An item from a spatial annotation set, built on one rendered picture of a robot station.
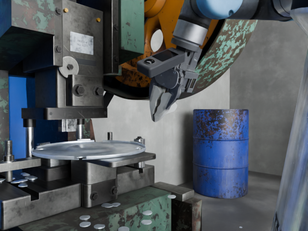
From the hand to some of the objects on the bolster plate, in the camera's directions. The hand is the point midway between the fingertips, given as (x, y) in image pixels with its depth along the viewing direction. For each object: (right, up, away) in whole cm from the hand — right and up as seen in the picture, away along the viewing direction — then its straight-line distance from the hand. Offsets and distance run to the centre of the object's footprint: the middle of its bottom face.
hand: (153, 117), depth 69 cm
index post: (-4, -16, +15) cm, 22 cm away
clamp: (-37, -16, -2) cm, 41 cm away
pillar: (-36, -13, +9) cm, 39 cm away
